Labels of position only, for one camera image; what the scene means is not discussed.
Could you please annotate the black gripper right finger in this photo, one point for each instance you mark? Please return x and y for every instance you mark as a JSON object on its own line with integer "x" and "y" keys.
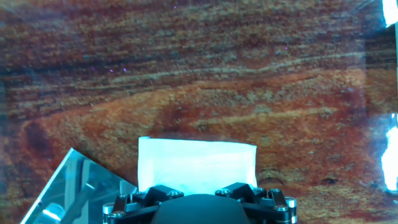
{"x": 239, "y": 189}

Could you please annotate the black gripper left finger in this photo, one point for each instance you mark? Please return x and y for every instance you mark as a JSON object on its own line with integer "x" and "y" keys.
{"x": 155, "y": 193}

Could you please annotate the wood grain table mat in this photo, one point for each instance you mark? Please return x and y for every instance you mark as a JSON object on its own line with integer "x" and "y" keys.
{"x": 217, "y": 77}

